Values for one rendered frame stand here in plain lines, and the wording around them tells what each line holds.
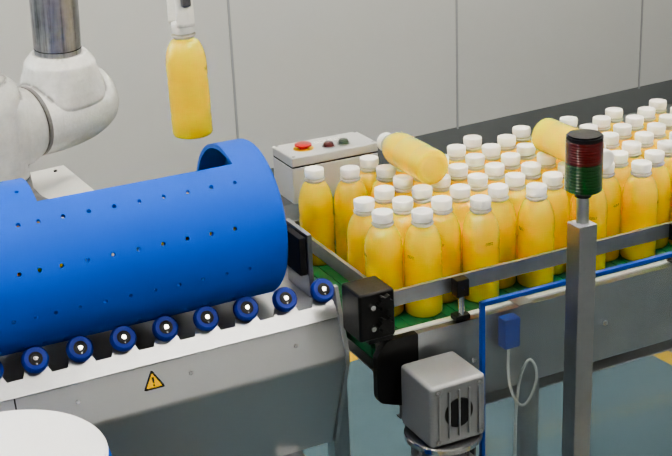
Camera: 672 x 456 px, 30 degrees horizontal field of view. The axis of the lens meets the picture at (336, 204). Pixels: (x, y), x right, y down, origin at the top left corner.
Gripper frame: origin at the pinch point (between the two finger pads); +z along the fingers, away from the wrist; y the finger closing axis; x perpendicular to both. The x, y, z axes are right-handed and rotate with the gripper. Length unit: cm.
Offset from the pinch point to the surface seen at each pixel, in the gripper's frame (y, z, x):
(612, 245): 20, 53, 76
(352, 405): -104, 149, 78
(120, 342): 12, 53, -19
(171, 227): 13.1, 33.8, -8.9
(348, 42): -289, 84, 169
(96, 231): 12.4, 32.2, -21.2
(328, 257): -2, 52, 26
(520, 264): 20, 52, 55
